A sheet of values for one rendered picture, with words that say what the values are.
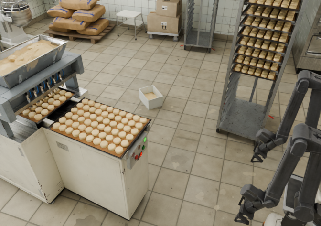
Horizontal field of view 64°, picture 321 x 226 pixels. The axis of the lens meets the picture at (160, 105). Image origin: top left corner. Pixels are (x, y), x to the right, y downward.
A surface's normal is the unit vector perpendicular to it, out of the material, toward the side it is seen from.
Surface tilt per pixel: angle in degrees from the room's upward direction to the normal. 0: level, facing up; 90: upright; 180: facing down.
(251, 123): 0
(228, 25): 90
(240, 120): 0
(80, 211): 0
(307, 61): 90
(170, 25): 89
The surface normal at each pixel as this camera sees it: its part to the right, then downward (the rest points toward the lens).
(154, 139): 0.00, -0.79
